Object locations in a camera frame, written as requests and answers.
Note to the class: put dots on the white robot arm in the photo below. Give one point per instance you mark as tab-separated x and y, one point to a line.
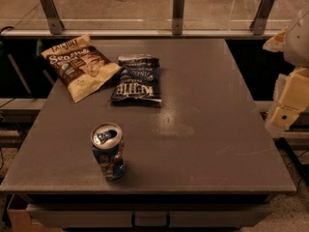
291	92

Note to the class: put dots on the red bull can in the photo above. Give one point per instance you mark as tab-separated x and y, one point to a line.
108	150

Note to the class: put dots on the dark blue chip bag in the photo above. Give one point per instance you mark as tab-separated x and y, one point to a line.
139	79

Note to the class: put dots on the yellow sesame chip bag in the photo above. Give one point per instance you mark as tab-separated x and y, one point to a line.
81	67

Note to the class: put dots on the grey table drawer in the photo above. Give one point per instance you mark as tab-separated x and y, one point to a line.
210	216

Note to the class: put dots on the glass barrier panel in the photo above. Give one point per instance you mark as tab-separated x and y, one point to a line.
144	18

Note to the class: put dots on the cardboard box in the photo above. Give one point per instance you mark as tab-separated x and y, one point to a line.
21	220

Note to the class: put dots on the middle metal rail bracket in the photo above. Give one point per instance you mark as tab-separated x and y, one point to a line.
177	17

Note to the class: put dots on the metal rail bracket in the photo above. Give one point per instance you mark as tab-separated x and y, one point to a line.
177	17
54	22
259	23

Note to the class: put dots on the black drawer handle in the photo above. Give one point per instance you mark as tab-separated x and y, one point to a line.
147	219

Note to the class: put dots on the left metal rail bracket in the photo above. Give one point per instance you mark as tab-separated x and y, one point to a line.
54	22

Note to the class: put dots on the right metal rail bracket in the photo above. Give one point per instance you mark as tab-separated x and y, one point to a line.
259	23

